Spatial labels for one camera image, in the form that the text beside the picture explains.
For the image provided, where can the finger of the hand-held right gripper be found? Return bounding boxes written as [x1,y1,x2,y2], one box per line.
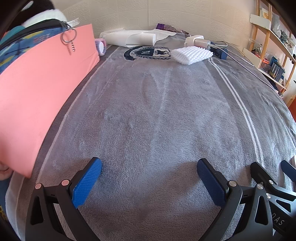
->
[250,161,296,202]
[280,159,296,180]

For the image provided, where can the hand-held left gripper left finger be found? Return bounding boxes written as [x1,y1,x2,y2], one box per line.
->
[25,157,103,241]

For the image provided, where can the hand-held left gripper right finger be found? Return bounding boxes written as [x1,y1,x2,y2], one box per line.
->
[196,158,274,241]

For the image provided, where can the white paper roll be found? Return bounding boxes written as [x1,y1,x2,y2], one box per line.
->
[100,30,177,46]

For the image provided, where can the grey striped blanket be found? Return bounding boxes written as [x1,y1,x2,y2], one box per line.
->
[5,32,296,241]

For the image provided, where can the dark blue boxes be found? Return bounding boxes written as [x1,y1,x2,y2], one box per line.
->
[269,57,286,79]

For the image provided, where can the wooden shelf rack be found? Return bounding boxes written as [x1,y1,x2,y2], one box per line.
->
[243,0,296,107]

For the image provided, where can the white foam net sleeve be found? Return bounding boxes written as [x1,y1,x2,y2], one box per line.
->
[171,46,213,65]

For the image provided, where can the silver power bank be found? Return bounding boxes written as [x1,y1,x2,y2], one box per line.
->
[195,40,212,49]

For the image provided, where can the white charger adapter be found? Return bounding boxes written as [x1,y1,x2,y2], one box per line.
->
[184,35,204,47]

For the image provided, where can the blue patterned bag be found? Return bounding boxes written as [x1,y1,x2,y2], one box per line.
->
[0,19,70,75]

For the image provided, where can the purple packet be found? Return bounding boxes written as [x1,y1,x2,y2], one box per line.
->
[156,23,190,35]

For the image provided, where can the grey cable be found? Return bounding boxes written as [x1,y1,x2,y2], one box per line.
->
[216,41,275,87]

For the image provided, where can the dark blue handle tool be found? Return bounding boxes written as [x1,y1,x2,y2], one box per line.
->
[209,45,228,59]

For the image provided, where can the metal key ring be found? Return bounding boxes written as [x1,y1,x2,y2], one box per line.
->
[61,27,77,55]

